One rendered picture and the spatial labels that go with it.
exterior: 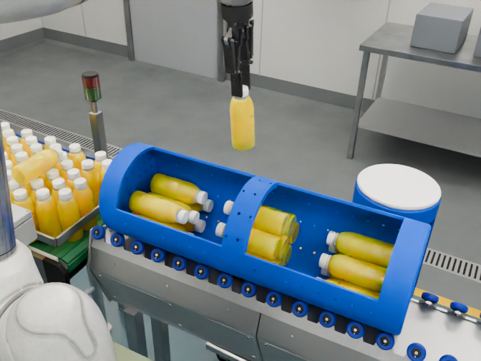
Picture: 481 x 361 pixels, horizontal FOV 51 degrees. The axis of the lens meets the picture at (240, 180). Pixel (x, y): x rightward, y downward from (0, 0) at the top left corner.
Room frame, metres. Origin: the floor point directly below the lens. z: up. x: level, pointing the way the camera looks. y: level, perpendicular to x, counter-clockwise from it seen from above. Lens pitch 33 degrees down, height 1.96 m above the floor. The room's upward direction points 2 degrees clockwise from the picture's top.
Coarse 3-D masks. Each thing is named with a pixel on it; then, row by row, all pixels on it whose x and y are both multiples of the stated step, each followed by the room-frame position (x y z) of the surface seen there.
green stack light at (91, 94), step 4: (84, 88) 1.79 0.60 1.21; (96, 88) 1.79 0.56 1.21; (100, 88) 1.82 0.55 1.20; (84, 92) 1.79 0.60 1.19; (88, 92) 1.78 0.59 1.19; (92, 92) 1.78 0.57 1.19; (96, 92) 1.79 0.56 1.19; (100, 92) 1.81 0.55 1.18; (84, 96) 1.80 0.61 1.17; (88, 96) 1.78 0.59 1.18; (92, 96) 1.78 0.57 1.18; (96, 96) 1.79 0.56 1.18; (100, 96) 1.80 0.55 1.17; (88, 100) 1.78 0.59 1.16; (92, 100) 1.78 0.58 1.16; (96, 100) 1.79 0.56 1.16
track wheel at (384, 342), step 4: (380, 332) 0.85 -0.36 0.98; (384, 332) 0.85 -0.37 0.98; (376, 336) 0.85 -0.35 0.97; (380, 336) 0.84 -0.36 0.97; (384, 336) 0.84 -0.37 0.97; (388, 336) 0.84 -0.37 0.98; (392, 336) 0.84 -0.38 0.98; (376, 340) 0.84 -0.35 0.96; (380, 340) 0.84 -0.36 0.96; (384, 340) 0.83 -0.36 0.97; (388, 340) 0.83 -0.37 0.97; (392, 340) 0.83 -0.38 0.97; (380, 344) 0.83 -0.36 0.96; (384, 344) 0.83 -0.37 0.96; (388, 344) 0.83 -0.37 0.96; (392, 344) 0.82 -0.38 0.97; (384, 348) 0.82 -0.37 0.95; (388, 348) 0.82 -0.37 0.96
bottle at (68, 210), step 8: (64, 200) 1.26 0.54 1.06; (72, 200) 1.28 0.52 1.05; (64, 208) 1.25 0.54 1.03; (72, 208) 1.26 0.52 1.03; (64, 216) 1.25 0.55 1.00; (72, 216) 1.26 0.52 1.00; (80, 216) 1.29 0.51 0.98; (64, 224) 1.25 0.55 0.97; (72, 224) 1.25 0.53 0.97; (80, 232) 1.27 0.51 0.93; (72, 240) 1.25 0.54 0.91
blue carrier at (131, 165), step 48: (144, 144) 1.34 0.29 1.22; (240, 192) 1.08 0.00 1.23; (288, 192) 1.19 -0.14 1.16; (144, 240) 1.12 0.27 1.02; (192, 240) 1.03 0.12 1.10; (240, 240) 0.98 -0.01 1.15; (384, 240) 1.08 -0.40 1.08; (288, 288) 0.91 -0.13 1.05; (336, 288) 0.86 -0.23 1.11; (384, 288) 0.83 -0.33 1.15
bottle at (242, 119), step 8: (248, 96) 1.22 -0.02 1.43; (232, 104) 1.22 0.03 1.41; (240, 104) 1.21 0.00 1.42; (248, 104) 1.21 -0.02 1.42; (232, 112) 1.21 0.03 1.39; (240, 112) 1.20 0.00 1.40; (248, 112) 1.21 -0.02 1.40; (232, 120) 1.22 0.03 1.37; (240, 120) 1.20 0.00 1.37; (248, 120) 1.21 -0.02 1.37; (232, 128) 1.22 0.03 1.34; (240, 128) 1.21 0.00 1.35; (248, 128) 1.21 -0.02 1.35; (232, 136) 1.23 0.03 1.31; (240, 136) 1.21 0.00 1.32; (248, 136) 1.21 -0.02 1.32; (232, 144) 1.23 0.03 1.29; (240, 144) 1.21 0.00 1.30; (248, 144) 1.21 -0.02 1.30
